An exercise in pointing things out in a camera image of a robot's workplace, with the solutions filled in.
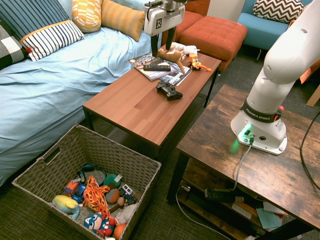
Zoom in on blue white toy vehicle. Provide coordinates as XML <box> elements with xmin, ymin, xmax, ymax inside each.
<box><xmin>118</xmin><ymin>184</ymin><xmax>137</xmax><ymax>205</ymax></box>

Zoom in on blue toy car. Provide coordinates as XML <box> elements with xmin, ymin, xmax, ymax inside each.
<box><xmin>71</xmin><ymin>183</ymin><xmax>87</xmax><ymax>203</ymax></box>

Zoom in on black white chevron pillow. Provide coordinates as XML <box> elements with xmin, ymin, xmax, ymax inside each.
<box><xmin>252</xmin><ymin>0</ymin><xmax>305</xmax><ymax>25</ymax></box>

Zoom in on grey wicker basket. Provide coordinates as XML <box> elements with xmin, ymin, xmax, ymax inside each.
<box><xmin>11</xmin><ymin>123</ymin><xmax>163</xmax><ymax>240</ymax></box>

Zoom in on brown grey soft ball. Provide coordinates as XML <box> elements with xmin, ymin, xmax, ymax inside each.
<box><xmin>105</xmin><ymin>188</ymin><xmax>121</xmax><ymax>205</ymax></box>

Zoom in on orange toy excavator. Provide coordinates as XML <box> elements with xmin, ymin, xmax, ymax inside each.
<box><xmin>187</xmin><ymin>53</ymin><xmax>213</xmax><ymax>73</ymax></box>

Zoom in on orange armchair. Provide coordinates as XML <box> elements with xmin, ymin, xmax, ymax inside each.
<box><xmin>161</xmin><ymin>0</ymin><xmax>212</xmax><ymax>47</ymax></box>

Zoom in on white paper sheet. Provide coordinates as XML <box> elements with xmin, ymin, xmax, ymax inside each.
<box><xmin>262</xmin><ymin>201</ymin><xmax>286</xmax><ymax>215</ymax></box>

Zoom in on orange ball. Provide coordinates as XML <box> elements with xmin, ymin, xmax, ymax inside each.
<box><xmin>113</xmin><ymin>223</ymin><xmax>128</xmax><ymax>240</ymax></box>

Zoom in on business magazine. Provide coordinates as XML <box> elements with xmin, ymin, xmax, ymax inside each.
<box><xmin>158</xmin><ymin>65</ymin><xmax>193</xmax><ymax>87</ymax></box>

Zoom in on sofa with light blue cover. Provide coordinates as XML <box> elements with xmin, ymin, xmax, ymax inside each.
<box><xmin>0</xmin><ymin>0</ymin><xmax>166</xmax><ymax>188</ymax></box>

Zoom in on rustic brown side table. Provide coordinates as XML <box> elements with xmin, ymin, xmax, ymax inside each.
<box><xmin>166</xmin><ymin>83</ymin><xmax>320</xmax><ymax>240</ymax></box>

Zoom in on Captain America plush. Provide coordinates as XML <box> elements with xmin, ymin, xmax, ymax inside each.
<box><xmin>83</xmin><ymin>212</ymin><xmax>119</xmax><ymax>238</ymax></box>

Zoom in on yellow blue plush toy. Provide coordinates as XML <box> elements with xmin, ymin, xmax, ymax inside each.
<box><xmin>51</xmin><ymin>194</ymin><xmax>81</xmax><ymax>221</ymax></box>

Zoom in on white floor cable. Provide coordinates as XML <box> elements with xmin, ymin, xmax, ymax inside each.
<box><xmin>175</xmin><ymin>191</ymin><xmax>233</xmax><ymax>240</ymax></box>

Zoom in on orange flame pattern plush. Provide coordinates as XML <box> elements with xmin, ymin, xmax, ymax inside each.
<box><xmin>82</xmin><ymin>175</ymin><xmax>119</xmax><ymax>224</ymax></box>

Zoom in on grey white plush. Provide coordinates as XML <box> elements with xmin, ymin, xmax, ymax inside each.
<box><xmin>115</xmin><ymin>203</ymin><xmax>139</xmax><ymax>225</ymax></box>

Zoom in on thin black cable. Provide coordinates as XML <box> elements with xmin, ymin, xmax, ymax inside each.
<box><xmin>299</xmin><ymin>115</ymin><xmax>320</xmax><ymax>191</ymax></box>

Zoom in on robot base connector cable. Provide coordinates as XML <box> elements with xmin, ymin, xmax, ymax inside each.
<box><xmin>229</xmin><ymin>133</ymin><xmax>255</xmax><ymax>192</ymax></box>

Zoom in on orange tufted ottoman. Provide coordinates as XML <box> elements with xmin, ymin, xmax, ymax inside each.
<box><xmin>178</xmin><ymin>15</ymin><xmax>249</xmax><ymax>73</ymax></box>

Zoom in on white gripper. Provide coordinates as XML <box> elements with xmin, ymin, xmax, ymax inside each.
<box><xmin>143</xmin><ymin>0</ymin><xmax>186</xmax><ymax>58</ymax></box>

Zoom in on black white checked pillow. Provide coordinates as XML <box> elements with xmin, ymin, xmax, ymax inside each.
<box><xmin>0</xmin><ymin>22</ymin><xmax>32</xmax><ymax>71</ymax></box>

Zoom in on blue pinstriped pillow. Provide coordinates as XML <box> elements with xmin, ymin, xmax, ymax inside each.
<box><xmin>0</xmin><ymin>0</ymin><xmax>72</xmax><ymax>42</ymax></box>

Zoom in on reddish wooden coffee table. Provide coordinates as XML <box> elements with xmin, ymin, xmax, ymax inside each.
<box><xmin>82</xmin><ymin>44</ymin><xmax>223</xmax><ymax>161</ymax></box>

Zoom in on blue black headphones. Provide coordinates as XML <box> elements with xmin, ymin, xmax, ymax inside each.
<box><xmin>76</xmin><ymin>163</ymin><xmax>108</xmax><ymax>186</ymax></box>

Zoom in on blue upholstered chair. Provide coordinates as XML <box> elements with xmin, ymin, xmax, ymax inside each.
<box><xmin>236</xmin><ymin>0</ymin><xmax>316</xmax><ymax>63</ymax></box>

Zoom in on mustard yellow pillow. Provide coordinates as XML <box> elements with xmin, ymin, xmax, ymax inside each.
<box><xmin>100</xmin><ymin>0</ymin><xmax>147</xmax><ymax>43</ymax></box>

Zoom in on yellow white patterned pillow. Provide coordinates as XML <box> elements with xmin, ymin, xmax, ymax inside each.
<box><xmin>71</xmin><ymin>0</ymin><xmax>104</xmax><ymax>34</ymax></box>

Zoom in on brown dog plush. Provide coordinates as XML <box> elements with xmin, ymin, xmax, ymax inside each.
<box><xmin>156</xmin><ymin>47</ymin><xmax>186</xmax><ymax>75</ymax></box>

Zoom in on cardboard piece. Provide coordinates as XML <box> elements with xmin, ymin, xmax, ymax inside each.
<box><xmin>305</xmin><ymin>83</ymin><xmax>320</xmax><ymax>108</ymax></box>

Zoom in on orange toy truck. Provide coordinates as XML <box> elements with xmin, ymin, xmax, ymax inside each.
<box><xmin>63</xmin><ymin>179</ymin><xmax>81</xmax><ymax>197</ymax></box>

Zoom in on white unicorn plush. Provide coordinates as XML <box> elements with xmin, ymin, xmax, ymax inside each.
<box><xmin>169</xmin><ymin>41</ymin><xmax>201</xmax><ymax>61</ymax></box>

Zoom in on black gamepad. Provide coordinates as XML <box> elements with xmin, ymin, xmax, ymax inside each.
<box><xmin>156</xmin><ymin>80</ymin><xmax>184</xmax><ymax>102</ymax></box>

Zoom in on green soft ball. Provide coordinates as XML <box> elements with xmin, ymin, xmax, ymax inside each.
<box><xmin>102</xmin><ymin>172</ymin><xmax>123</xmax><ymax>190</ymax></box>

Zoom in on white navy striped pillow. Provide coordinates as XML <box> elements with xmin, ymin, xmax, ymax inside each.
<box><xmin>19</xmin><ymin>19</ymin><xmax>86</xmax><ymax>62</ymax></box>

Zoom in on black TV remote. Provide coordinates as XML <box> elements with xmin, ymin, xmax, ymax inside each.
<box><xmin>142</xmin><ymin>64</ymin><xmax>172</xmax><ymax>72</ymax></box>

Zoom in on black power adapter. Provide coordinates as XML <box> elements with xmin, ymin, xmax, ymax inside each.
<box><xmin>204</xmin><ymin>187</ymin><xmax>245</xmax><ymax>204</ymax></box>

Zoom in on teal paper sheet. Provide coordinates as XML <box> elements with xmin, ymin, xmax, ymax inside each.
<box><xmin>255</xmin><ymin>207</ymin><xmax>283</xmax><ymax>230</ymax></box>

